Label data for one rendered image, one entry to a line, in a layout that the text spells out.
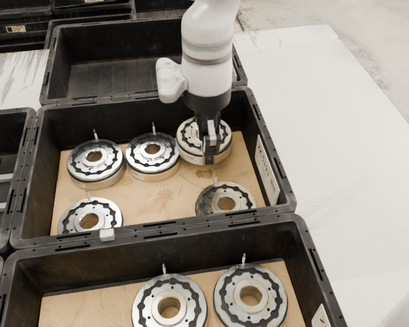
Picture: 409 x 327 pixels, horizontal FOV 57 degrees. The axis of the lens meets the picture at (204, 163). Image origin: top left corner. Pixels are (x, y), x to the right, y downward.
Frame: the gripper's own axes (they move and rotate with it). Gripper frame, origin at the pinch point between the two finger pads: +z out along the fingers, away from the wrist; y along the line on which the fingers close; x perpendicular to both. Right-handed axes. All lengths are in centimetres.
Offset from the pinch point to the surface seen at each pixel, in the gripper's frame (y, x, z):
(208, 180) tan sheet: -2.8, 0.0, 5.9
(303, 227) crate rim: -21.1, -10.1, -4.0
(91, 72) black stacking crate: 35.8, 23.5, 5.8
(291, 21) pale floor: 207, -95, 88
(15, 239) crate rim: -17.3, 28.3, -4.1
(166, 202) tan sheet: -6.8, 8.2, 5.9
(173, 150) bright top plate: 2.8, 5.8, 2.9
